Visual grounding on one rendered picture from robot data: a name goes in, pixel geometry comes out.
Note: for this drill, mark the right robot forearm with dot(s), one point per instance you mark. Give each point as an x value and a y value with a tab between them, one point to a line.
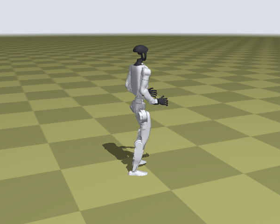
149	98

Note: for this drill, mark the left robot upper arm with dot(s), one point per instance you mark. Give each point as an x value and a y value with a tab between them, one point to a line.
128	80

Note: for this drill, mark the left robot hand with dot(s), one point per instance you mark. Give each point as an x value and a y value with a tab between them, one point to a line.
152	91

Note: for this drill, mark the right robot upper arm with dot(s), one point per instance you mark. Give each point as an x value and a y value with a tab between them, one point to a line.
145	72

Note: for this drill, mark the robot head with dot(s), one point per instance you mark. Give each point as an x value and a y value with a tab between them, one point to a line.
140	49

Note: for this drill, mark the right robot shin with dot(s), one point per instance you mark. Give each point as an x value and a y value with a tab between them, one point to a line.
137	155

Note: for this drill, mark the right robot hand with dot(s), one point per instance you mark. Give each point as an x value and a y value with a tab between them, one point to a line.
162	101

